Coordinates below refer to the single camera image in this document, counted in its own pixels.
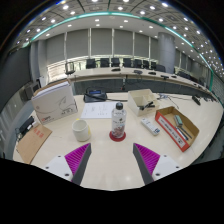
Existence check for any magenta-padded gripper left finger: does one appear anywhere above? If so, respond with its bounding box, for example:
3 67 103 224
42 143 92 186

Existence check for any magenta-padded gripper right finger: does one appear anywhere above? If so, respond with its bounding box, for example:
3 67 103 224
132 143 183 186

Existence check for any clear black-capped drink bottle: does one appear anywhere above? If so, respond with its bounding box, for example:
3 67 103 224
110 101 128 140

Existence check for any white ceramic mug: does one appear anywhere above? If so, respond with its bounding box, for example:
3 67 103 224
71 118 92 143

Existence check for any white remote control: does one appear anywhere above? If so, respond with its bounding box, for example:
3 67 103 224
140 117 161 137

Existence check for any red-sided open cardboard box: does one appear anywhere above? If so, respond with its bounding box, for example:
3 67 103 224
154 105 200 153

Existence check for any flat round red coaster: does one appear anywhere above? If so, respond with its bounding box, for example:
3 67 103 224
108 130 127 143

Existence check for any dark marker pen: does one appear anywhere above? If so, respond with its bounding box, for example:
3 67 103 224
173 123 193 141

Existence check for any brown paper envelope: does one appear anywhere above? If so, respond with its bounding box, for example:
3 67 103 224
15 123 54 165

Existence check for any green whiteboard eraser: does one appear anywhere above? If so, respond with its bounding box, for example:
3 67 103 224
173 114 184 127

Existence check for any white printed paper sheet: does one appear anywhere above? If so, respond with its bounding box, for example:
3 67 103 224
80 100 118 120

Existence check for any beige open organizer box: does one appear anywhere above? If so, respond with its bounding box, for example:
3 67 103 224
127 88 161 117

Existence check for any white printed cardboard box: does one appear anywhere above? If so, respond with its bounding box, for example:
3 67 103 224
30 79 79 125

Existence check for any black box-shaped device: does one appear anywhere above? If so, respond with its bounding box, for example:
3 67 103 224
16 115 36 138

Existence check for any small black table device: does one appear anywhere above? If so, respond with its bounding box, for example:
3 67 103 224
192 95 202 106

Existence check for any grey boxy device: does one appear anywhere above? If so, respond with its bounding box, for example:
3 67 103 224
19 81 42 102

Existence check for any long curved conference desk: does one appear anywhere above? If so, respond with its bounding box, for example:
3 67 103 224
66 66 214 98

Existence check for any row of black chairs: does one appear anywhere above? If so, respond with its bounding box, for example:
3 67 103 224
84 57 201 84

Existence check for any group of ceiling lights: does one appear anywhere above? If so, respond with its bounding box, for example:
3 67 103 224
16 0 224 74

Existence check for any thin grey cable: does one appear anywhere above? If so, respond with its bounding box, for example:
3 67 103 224
158 93 181 110

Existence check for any black phone cord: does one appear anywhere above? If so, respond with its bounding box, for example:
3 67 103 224
105 97 129 102

